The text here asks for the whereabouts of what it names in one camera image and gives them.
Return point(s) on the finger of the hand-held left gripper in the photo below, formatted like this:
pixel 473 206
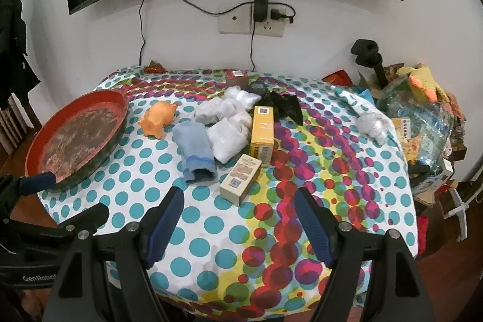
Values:
pixel 90 214
pixel 37 182

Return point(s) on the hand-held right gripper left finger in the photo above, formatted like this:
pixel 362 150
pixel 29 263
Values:
pixel 166 227

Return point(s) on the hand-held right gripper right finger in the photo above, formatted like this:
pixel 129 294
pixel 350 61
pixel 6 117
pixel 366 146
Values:
pixel 313 227

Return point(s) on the red round tray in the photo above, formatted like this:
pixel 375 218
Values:
pixel 75 133

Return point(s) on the blue sock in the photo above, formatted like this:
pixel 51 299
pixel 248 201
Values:
pixel 194 148

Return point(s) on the beige carton box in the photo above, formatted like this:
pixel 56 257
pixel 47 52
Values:
pixel 241 176

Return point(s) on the large white sock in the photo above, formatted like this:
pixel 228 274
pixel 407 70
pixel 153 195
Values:
pixel 228 146

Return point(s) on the orange pig toy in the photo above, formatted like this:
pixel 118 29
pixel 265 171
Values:
pixel 156 118

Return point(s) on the yellow carton box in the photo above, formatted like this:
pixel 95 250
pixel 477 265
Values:
pixel 262 126

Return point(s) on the white plastic bag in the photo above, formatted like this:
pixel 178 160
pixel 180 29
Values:
pixel 241 97

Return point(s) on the red brown small box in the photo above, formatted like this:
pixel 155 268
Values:
pixel 237 78

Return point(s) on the colourful dotted tablecloth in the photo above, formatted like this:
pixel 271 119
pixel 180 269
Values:
pixel 226 250

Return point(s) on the crumpled clear plastic bag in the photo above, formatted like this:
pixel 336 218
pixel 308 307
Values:
pixel 371 126

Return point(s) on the orange snack packet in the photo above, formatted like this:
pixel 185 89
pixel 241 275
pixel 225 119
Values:
pixel 411 151

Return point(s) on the black plastic bag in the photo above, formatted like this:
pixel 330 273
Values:
pixel 283 103

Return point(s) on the dark hanging clothes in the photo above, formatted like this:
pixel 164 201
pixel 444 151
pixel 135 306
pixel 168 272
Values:
pixel 11 54

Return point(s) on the yellow medicine box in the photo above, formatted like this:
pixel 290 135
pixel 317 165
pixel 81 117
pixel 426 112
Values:
pixel 402 127

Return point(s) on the blue cloth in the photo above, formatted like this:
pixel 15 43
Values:
pixel 365 94

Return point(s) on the clear bag of packets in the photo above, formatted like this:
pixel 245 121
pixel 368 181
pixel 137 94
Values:
pixel 426 129

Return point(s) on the red snack packet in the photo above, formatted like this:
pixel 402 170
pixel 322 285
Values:
pixel 337 77

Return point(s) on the red paper ornament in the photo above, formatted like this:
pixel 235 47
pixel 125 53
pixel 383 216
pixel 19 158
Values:
pixel 154 67

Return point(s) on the brown patterned packet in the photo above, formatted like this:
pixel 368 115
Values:
pixel 391 72

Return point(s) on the black clamp stand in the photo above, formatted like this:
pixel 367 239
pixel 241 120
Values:
pixel 366 52

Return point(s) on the yellow knitted toy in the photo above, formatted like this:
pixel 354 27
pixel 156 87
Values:
pixel 424 78

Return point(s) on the black plug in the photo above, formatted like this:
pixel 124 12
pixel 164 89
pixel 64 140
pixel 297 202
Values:
pixel 279 14

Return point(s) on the black power adapter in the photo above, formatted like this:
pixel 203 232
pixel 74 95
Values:
pixel 261 7

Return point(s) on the white plastic frame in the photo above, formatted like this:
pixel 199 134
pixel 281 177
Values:
pixel 458 207

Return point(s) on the white wall socket plate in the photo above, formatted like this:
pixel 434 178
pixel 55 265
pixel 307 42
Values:
pixel 234 22

